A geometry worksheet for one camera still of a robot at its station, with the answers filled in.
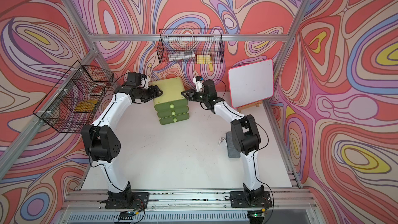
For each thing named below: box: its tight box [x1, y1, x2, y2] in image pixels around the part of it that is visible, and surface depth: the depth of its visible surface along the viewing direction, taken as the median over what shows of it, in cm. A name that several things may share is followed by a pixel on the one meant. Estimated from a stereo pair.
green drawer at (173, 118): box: [159, 112, 190, 125], surface depth 101 cm
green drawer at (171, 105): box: [154, 99, 189, 112], surface depth 90 cm
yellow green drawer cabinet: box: [149, 77, 190, 115], surface depth 91 cm
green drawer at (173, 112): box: [157, 105, 189, 119], surface depth 95 cm
